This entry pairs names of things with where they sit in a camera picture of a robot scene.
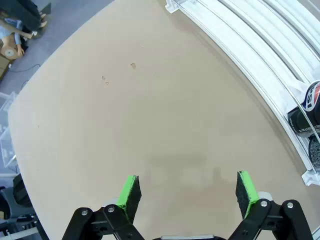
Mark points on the white can dispenser rack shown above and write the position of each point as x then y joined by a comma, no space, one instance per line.
250,32

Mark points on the lying mannequin light blue shirt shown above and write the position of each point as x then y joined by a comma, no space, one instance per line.
10,51

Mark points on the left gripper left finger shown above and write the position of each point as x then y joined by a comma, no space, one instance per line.
130,197

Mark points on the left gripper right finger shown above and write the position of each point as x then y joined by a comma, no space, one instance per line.
246,195

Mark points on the mannequin navy top cream jacket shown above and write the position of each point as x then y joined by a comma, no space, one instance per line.
20,10

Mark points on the black mannequin base plate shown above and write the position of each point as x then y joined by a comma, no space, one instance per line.
47,8

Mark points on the clear plastic storage bin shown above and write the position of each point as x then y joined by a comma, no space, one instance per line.
7,140

